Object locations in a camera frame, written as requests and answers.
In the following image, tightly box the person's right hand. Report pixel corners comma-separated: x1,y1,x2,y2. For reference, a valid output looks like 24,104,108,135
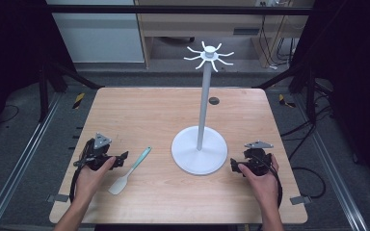
237,154,280,212

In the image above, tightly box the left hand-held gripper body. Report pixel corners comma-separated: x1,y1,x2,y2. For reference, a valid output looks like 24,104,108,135
73,132,119,171

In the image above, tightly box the bundle of hanging cables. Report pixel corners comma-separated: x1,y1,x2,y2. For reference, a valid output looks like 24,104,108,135
259,13,301,70

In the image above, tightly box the black metal frame bar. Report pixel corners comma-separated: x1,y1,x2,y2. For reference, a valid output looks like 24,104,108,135
45,4,313,16

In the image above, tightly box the white cabinet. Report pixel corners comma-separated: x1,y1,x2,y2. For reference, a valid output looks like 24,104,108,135
45,0,145,64

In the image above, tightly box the white spatula with teal handle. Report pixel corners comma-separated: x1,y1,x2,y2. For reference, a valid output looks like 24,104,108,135
108,146,153,196

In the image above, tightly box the yellow black floor marker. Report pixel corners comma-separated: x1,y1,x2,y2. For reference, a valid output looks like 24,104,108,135
72,92,87,110
277,93,297,109

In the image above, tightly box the black curtain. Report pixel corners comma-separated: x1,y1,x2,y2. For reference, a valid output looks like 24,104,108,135
288,0,370,196
0,0,78,142

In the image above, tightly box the black frame strut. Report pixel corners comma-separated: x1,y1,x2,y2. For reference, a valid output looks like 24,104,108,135
252,62,318,125
38,60,106,123

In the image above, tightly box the black floor cable loop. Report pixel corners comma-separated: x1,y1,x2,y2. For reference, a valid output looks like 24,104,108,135
290,166,328,199

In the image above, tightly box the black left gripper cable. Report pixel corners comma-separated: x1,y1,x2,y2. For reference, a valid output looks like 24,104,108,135
68,166,85,204

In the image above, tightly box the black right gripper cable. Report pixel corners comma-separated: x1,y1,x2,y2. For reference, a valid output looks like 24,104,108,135
251,155,284,210

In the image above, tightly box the person's left hand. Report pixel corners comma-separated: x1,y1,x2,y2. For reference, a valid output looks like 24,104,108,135
74,155,118,205

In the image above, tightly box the grey table bracket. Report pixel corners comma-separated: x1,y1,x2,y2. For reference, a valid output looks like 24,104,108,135
289,194,313,206
46,193,70,204

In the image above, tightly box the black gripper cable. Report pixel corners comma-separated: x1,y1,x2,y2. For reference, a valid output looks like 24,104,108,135
251,155,284,210
68,166,85,204

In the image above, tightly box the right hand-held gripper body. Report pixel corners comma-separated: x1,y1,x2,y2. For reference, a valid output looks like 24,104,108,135
243,140,275,177

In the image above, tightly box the white hook rack stand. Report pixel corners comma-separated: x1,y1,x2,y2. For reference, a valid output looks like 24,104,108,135
171,40,236,176

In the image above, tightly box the silver floor rail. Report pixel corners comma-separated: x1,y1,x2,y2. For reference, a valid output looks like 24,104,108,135
293,93,370,231
0,92,63,231

